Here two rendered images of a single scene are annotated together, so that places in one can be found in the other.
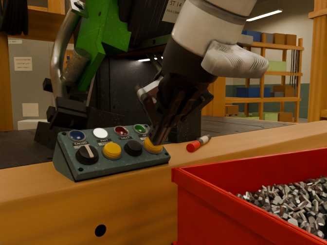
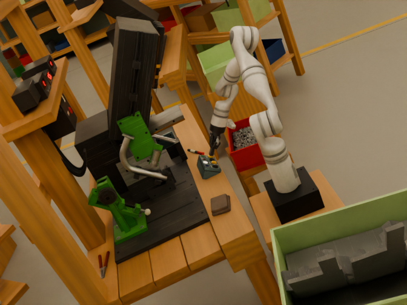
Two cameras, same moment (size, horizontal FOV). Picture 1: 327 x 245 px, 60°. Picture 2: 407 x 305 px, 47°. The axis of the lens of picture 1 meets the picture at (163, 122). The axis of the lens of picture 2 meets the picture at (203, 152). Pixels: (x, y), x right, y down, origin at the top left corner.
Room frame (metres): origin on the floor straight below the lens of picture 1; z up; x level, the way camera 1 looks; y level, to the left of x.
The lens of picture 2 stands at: (-0.79, 1.62, 1.99)
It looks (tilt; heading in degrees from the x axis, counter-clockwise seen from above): 27 degrees down; 308
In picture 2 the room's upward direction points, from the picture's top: 25 degrees counter-clockwise
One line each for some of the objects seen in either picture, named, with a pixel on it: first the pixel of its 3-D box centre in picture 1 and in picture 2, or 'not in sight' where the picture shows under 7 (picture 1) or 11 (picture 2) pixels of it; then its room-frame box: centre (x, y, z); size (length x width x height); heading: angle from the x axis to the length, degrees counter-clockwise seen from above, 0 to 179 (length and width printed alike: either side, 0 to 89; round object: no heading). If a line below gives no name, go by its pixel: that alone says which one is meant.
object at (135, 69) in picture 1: (128, 72); (107, 154); (0.94, 0.11, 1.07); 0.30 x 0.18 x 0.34; 128
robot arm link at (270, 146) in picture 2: not in sight; (267, 134); (-0.06, 0.29, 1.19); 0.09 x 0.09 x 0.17; 24
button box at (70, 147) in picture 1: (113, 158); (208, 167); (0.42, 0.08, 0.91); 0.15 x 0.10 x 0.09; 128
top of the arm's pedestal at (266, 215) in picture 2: not in sight; (295, 207); (-0.05, 0.28, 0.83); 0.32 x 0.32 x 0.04; 33
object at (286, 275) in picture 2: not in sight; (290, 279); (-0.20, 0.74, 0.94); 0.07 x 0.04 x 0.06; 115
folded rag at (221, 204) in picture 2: not in sight; (220, 204); (0.23, 0.35, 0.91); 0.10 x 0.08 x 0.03; 116
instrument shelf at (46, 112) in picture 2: not in sight; (36, 94); (0.97, 0.27, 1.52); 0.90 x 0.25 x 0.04; 128
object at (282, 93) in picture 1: (254, 84); not in sight; (6.35, -2.03, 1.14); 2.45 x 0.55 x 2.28; 117
